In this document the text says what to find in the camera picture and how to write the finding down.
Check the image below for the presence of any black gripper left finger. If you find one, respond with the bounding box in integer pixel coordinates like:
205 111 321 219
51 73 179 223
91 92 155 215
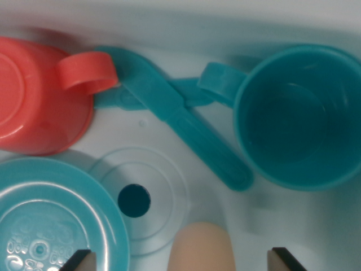
60 250 97 271

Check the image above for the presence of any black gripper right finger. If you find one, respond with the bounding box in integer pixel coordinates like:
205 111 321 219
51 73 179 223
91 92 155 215
267 247 307 271

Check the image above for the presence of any cream detergent bottle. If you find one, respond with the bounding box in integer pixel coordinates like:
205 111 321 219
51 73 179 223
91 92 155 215
166 222 235 271

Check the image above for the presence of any light blue toy sink unit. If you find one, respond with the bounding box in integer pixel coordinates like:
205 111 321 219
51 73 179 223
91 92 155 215
0 0 361 271

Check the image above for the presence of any teal toy bowl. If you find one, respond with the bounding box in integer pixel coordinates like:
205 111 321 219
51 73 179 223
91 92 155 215
0 157 131 271

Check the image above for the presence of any teal toy knife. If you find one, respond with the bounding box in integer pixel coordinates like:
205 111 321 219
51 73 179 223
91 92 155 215
94 45 253 192

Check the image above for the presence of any red toy cup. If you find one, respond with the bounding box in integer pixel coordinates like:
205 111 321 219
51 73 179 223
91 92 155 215
0 36 118 156

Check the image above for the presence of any teal toy fork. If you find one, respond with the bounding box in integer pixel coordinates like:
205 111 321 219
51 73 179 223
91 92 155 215
94 77 215 111

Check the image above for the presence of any teal toy cup with handle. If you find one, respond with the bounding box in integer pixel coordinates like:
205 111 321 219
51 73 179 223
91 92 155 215
196 43 361 192

